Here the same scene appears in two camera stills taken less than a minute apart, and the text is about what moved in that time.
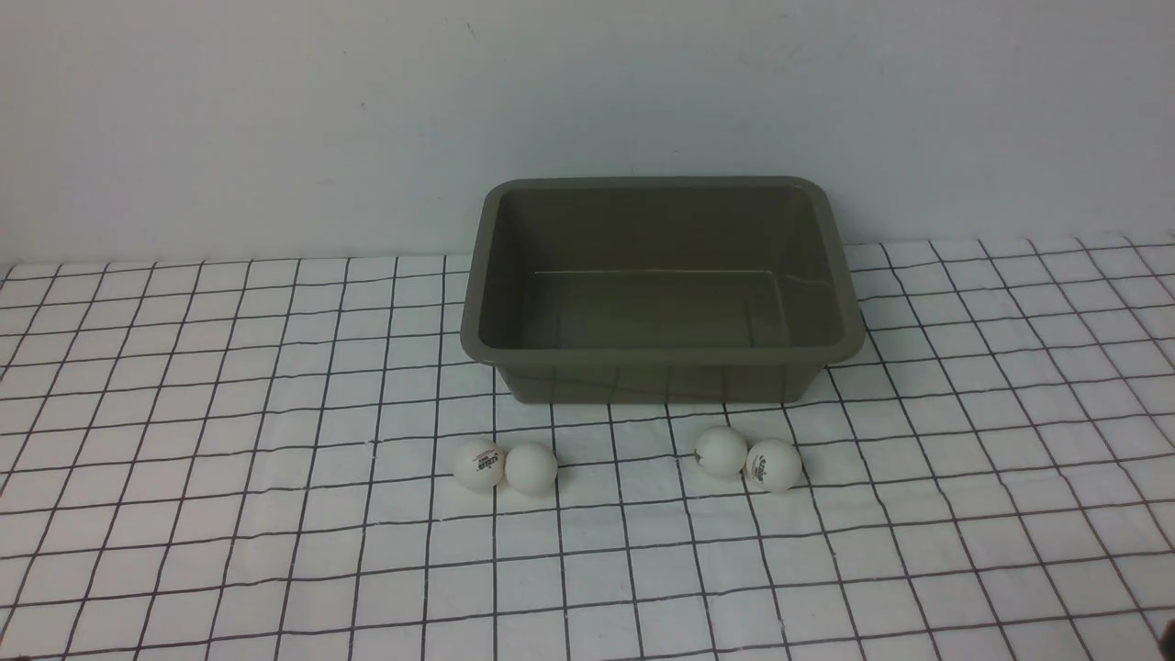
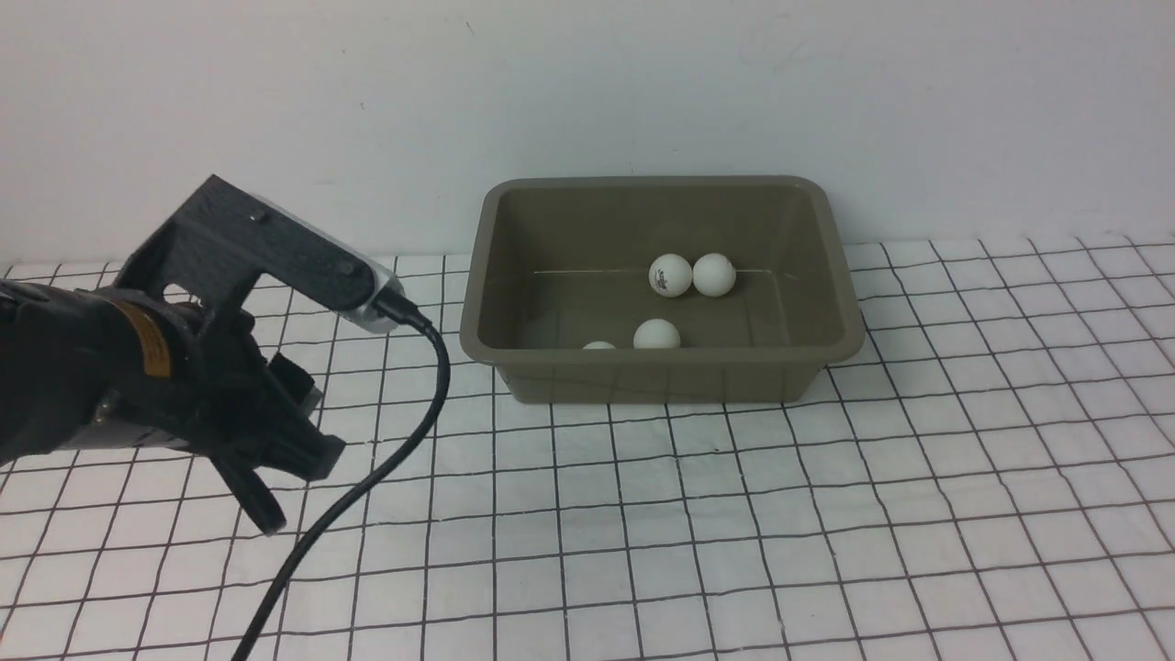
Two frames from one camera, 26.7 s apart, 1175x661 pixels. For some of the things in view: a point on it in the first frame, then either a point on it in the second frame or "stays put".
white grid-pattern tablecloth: x=253 y=461 stays put
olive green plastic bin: x=660 y=289 stays put
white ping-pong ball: x=720 y=452 to x=670 y=275
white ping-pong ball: x=531 y=467 to x=656 y=333
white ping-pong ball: x=773 y=466 to x=714 y=274
